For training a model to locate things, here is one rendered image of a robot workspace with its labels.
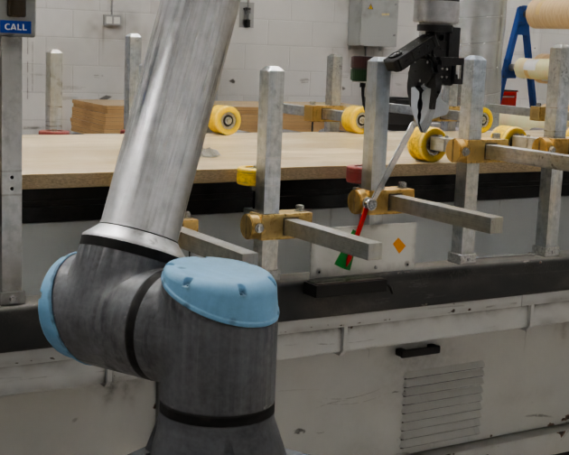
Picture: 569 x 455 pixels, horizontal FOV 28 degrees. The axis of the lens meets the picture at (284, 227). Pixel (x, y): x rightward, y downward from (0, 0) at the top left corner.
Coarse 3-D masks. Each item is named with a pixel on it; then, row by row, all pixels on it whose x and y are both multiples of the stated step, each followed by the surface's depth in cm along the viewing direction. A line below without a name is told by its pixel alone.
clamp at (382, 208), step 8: (352, 192) 230; (360, 192) 228; (368, 192) 228; (384, 192) 230; (392, 192) 231; (400, 192) 232; (408, 192) 233; (352, 200) 230; (360, 200) 228; (384, 200) 230; (352, 208) 230; (360, 208) 228; (376, 208) 230; (384, 208) 231
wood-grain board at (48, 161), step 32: (32, 160) 232; (64, 160) 234; (96, 160) 237; (224, 160) 247; (256, 160) 249; (288, 160) 252; (320, 160) 255; (352, 160) 258; (416, 160) 263; (448, 160) 266
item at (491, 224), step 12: (396, 204) 229; (408, 204) 226; (420, 204) 222; (432, 204) 219; (444, 204) 220; (420, 216) 223; (432, 216) 219; (444, 216) 216; (456, 216) 213; (468, 216) 210; (480, 216) 207; (492, 216) 207; (480, 228) 208; (492, 228) 206
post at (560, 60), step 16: (560, 48) 251; (560, 64) 251; (560, 80) 252; (560, 96) 252; (560, 112) 253; (544, 128) 256; (560, 128) 254; (544, 176) 257; (560, 176) 256; (544, 192) 257; (560, 192) 257; (544, 208) 257; (544, 224) 258; (544, 240) 258
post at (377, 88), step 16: (368, 64) 227; (384, 64) 226; (368, 80) 228; (384, 80) 226; (368, 96) 228; (384, 96) 227; (368, 112) 228; (384, 112) 228; (368, 128) 228; (384, 128) 228; (368, 144) 229; (384, 144) 229; (368, 160) 229; (384, 160) 230; (368, 176) 229; (368, 224) 230
